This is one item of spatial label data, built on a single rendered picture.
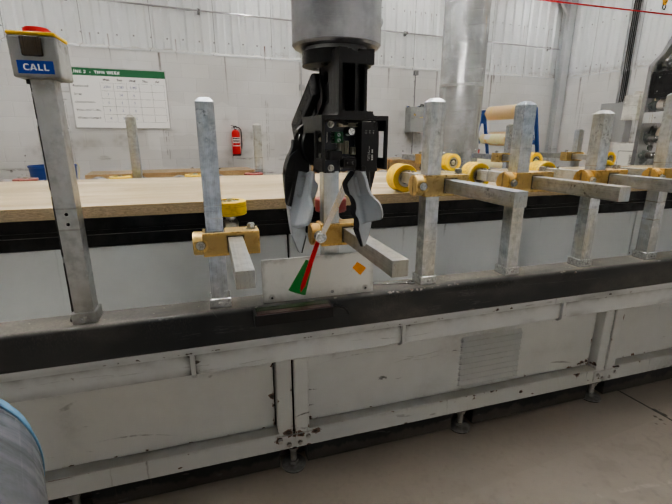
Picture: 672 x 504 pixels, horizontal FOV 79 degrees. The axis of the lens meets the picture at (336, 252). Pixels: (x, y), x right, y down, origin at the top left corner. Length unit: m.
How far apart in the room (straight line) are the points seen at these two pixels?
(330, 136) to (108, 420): 1.13
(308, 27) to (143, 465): 1.25
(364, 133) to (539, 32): 11.36
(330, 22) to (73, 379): 0.88
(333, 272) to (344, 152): 0.55
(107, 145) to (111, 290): 6.92
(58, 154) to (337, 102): 0.60
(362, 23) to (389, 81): 8.74
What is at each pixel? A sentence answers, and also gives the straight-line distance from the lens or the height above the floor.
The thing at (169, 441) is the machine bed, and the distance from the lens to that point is 1.42.
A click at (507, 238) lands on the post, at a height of 0.80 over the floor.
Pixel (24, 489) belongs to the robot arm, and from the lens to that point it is 0.40.
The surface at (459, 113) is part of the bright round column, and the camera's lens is 4.90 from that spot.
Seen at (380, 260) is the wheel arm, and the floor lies 0.85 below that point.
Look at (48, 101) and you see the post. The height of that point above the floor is 1.12.
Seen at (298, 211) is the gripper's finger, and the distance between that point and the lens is 0.46.
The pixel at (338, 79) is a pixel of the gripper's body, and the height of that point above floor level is 1.11.
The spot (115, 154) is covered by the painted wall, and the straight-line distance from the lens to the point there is 8.01.
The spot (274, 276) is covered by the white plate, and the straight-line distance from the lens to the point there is 0.91.
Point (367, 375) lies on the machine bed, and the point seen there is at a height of 0.30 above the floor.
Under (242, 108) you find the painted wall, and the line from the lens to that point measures 8.10.
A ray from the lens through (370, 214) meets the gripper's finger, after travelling 0.48.
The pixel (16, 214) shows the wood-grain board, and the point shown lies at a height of 0.89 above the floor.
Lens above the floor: 1.06
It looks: 16 degrees down
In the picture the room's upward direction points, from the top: straight up
